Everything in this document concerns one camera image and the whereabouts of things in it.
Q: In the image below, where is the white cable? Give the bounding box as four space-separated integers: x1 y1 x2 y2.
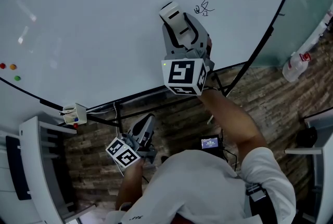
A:
112 102 125 177

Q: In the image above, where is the white shelf unit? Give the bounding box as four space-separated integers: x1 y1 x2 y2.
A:
0 115 97 224

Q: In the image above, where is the person's white t-shirt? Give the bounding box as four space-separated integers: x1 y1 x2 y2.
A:
104 147 297 224

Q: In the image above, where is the person's right forearm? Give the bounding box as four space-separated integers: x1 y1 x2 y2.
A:
199 87 268 156

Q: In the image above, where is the black object on table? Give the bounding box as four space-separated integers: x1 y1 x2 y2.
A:
296 126 318 148

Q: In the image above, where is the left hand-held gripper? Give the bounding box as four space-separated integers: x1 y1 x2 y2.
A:
105 113 158 168

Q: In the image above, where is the white whiteboard eraser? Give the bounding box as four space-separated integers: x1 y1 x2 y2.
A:
159 1 194 44

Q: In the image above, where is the person's left forearm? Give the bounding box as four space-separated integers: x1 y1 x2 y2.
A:
115 157 145 210

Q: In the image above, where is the black framed whiteboard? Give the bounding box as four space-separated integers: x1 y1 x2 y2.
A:
0 0 300 114

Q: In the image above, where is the white side table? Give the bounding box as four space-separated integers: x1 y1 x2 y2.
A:
284 111 333 224

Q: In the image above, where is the black harness strap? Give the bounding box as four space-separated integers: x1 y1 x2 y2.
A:
246 183 280 224

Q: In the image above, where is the black device with screen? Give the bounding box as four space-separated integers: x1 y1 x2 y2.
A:
199 134 224 159

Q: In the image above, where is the white marker holder box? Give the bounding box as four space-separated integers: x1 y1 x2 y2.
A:
62 102 88 125

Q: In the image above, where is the clear plastic bottle red label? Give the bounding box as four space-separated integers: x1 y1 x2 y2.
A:
282 51 312 83

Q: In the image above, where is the person's right hand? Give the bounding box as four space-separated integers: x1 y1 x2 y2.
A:
207 34 214 61

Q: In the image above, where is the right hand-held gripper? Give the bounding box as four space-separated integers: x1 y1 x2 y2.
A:
161 12 215 96

